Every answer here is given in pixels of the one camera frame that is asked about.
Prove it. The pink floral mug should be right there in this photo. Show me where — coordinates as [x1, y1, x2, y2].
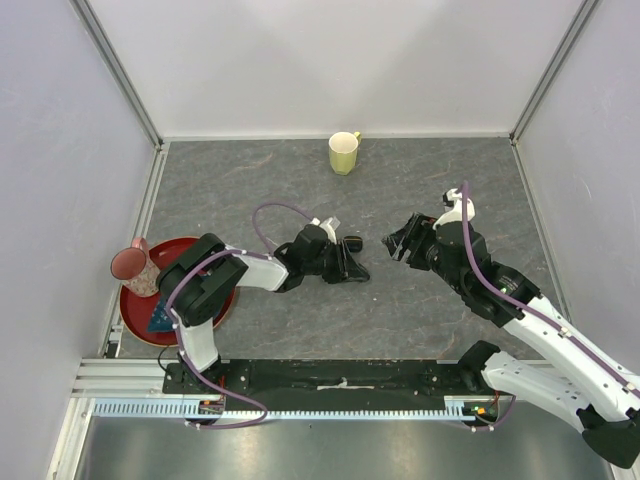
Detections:
[110, 237, 160, 298]

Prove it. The red round tray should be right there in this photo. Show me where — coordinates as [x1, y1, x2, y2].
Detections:
[118, 236, 237, 348]

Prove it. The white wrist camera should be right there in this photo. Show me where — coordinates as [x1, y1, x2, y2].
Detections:
[434, 188, 475, 229]
[311, 217, 341, 244]

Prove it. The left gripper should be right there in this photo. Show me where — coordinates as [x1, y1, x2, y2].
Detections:
[303, 239, 367, 285]

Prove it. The slotted cable duct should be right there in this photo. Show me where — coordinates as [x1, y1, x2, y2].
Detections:
[93, 398, 477, 421]

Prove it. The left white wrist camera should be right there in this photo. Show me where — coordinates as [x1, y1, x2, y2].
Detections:
[311, 217, 341, 244]

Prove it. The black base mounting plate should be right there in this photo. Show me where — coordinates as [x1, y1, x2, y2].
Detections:
[162, 357, 501, 401]

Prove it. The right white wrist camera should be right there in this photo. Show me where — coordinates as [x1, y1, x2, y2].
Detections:
[434, 188, 475, 229]

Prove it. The black glossy charging case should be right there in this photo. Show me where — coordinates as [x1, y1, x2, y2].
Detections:
[342, 236, 363, 253]

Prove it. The blue plate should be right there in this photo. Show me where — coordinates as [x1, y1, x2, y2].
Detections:
[146, 296, 173, 334]

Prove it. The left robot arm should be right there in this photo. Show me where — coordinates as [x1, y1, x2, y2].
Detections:
[156, 219, 370, 393]

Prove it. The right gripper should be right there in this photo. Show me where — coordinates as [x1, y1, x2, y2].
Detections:
[382, 210, 467, 294]

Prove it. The yellow-green mug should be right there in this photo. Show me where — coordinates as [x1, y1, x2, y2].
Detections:
[328, 132, 361, 176]

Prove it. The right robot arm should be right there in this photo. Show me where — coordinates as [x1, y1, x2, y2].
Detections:
[382, 213, 639, 469]

